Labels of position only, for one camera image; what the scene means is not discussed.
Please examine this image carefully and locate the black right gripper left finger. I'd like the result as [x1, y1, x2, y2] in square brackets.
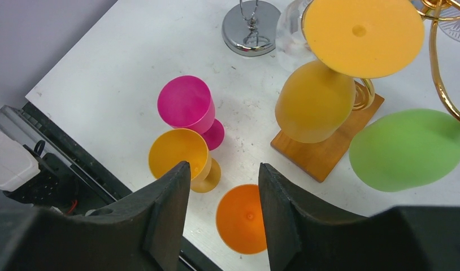
[0, 161, 190, 270]

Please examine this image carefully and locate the clear small wine glass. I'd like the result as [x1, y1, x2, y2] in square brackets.
[276, 0, 316, 73]

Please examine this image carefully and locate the green plastic wine glass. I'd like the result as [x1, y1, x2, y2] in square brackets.
[349, 108, 460, 193]

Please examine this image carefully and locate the gold wire glass rack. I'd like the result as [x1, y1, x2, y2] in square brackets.
[270, 0, 460, 183]

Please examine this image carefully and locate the clear patterned wine glass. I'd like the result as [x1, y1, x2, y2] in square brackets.
[410, 0, 460, 42]

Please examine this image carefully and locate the yellow wine glass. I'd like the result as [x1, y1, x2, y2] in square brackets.
[148, 128, 222, 193]
[275, 1, 424, 143]

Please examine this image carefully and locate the silver wire glass rack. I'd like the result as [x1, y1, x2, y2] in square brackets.
[222, 1, 281, 57]

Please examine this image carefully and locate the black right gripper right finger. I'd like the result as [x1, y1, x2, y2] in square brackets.
[258, 163, 460, 270]

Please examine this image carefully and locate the orange plastic wine glass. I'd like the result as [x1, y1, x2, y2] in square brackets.
[216, 184, 267, 255]

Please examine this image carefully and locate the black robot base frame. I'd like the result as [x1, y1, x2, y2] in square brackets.
[0, 102, 223, 271]

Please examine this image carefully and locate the pink plastic wine glass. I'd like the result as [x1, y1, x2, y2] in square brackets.
[157, 75, 225, 150]

